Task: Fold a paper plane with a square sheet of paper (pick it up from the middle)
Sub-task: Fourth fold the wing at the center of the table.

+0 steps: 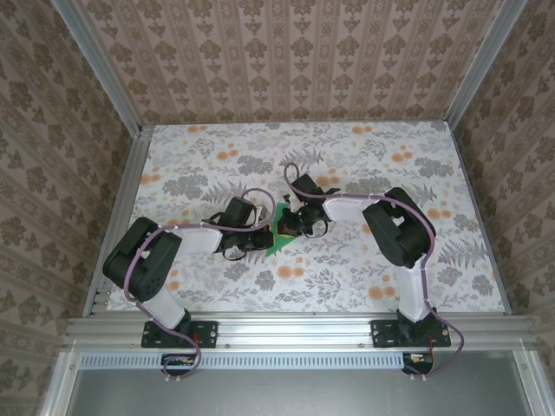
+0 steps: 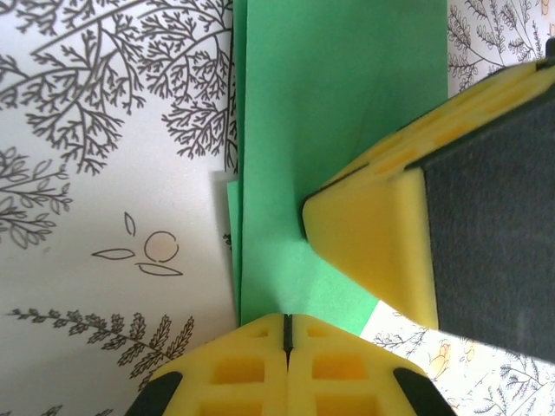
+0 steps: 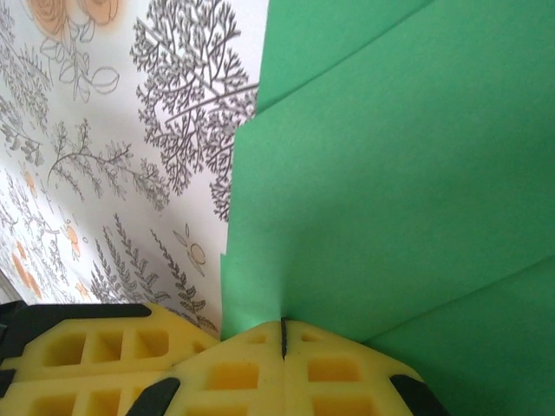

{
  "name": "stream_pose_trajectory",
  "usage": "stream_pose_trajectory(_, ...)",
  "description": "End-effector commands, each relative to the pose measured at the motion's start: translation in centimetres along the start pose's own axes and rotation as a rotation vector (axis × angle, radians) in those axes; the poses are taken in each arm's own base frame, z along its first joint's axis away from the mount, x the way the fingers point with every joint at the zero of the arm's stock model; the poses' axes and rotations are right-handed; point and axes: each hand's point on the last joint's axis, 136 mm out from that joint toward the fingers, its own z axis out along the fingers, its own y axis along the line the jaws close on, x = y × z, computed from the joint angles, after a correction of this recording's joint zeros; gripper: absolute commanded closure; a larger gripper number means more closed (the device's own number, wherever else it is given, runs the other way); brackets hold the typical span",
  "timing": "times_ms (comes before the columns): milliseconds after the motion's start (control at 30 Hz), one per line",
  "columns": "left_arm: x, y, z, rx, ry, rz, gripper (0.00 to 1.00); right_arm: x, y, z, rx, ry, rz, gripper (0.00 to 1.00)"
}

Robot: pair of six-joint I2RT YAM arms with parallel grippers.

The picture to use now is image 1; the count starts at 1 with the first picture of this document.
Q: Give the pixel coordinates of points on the aluminium left corner post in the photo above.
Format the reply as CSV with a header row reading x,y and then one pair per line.
x,y
99,65

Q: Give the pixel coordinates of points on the aluminium right corner post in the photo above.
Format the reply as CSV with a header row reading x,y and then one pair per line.
x,y
481,60

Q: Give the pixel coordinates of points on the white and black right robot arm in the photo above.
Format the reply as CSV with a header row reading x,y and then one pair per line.
x,y
412,299

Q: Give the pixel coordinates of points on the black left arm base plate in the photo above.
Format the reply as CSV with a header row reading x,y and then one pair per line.
x,y
208,333

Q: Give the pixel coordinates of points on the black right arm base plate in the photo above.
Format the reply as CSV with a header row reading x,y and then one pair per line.
x,y
381,333

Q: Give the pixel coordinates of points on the aluminium cross rail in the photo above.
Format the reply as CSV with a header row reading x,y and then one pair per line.
x,y
295,331

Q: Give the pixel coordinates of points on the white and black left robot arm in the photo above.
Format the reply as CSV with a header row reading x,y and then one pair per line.
x,y
167,305

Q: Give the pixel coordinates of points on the aluminium left side rail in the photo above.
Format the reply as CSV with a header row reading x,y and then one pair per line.
x,y
119,216

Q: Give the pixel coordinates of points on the aluminium corner post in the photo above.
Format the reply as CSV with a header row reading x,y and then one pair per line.
x,y
99,65
481,60

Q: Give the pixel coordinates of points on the grey metal sheet panel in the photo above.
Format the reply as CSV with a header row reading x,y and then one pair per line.
x,y
295,390

